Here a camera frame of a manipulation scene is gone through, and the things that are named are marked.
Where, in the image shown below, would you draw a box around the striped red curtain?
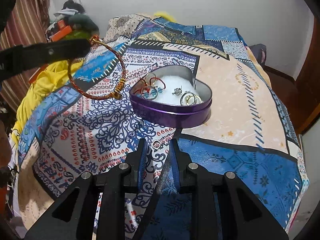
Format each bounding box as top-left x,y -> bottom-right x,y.
1,0 -> 50,111

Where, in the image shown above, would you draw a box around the dark purple pillow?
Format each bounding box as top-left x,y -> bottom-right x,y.
249,43 -> 267,67

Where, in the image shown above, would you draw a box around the purple heart-shaped tin box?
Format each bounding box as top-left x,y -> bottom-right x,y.
129,65 -> 213,128

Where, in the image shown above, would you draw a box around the pile of clothes and boxes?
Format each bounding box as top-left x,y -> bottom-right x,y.
45,0 -> 100,42

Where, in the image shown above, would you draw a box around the red gold braided bracelet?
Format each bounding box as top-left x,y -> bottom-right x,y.
67,35 -> 128,100

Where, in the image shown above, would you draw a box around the yellow cloth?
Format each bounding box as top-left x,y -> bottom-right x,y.
11,60 -> 69,145

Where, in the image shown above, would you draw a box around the small silver charm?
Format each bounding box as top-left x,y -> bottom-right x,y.
172,87 -> 182,96

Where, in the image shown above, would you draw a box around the blue patchwork bed blanket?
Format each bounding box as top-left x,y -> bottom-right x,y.
17,14 -> 309,239

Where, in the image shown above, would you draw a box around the gold hoop earrings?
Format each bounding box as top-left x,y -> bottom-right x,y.
180,92 -> 203,106

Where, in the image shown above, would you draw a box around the brown wooden door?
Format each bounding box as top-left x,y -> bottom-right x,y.
264,19 -> 319,134

